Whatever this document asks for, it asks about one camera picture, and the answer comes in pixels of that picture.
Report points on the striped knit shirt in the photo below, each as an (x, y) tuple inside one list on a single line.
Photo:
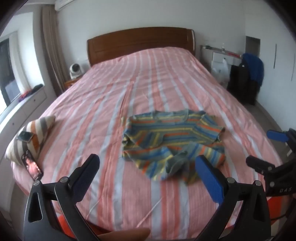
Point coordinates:
[(171, 136)]

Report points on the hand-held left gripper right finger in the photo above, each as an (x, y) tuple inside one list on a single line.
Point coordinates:
[(209, 179)]

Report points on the wooden nightstand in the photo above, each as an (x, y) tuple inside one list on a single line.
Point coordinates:
[(69, 83)]

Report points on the white plastic bag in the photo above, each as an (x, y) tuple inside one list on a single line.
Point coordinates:
[(220, 71)]

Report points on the pink striped bed sheet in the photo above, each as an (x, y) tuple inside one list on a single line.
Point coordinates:
[(115, 92)]

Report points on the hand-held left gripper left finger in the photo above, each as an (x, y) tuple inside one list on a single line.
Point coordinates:
[(86, 176)]

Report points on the wooden bed headboard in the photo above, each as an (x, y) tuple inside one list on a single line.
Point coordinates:
[(138, 39)]

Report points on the striped pillow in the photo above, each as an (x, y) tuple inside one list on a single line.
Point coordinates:
[(34, 129)]

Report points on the wooden bed frame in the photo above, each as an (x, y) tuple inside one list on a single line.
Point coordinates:
[(124, 235)]

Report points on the glass desk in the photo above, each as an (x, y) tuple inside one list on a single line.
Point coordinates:
[(217, 49)]

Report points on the smartphone with lit screen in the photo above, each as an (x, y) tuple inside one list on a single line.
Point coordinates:
[(32, 165)]

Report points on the smartphone with dark screen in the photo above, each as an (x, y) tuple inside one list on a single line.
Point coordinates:
[(25, 136)]

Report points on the beige curtain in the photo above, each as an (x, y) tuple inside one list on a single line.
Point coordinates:
[(53, 46)]

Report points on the blue jacket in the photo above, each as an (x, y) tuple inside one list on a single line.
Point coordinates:
[(254, 67)]

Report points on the white round camera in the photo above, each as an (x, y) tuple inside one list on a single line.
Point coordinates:
[(75, 69)]

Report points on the person's orange fleece clothing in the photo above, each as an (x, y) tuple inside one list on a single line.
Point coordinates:
[(63, 223)]

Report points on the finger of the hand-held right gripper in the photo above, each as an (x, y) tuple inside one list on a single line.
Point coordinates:
[(276, 135), (256, 162)]

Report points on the white wardrobe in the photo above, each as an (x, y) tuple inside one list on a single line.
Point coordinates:
[(282, 69)]

